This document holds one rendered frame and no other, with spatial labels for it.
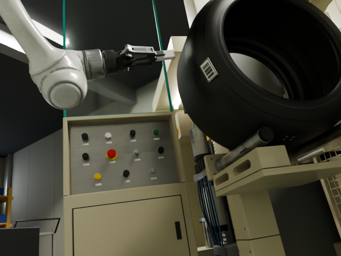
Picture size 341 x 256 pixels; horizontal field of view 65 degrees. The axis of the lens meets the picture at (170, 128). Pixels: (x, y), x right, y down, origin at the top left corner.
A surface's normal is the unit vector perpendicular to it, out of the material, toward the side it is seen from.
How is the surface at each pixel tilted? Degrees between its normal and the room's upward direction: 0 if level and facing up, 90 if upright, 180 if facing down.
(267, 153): 90
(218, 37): 89
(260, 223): 90
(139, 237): 90
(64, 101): 146
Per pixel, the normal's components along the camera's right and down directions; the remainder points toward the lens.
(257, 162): -0.97, 0.07
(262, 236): 0.19, -0.38
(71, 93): 0.39, 0.57
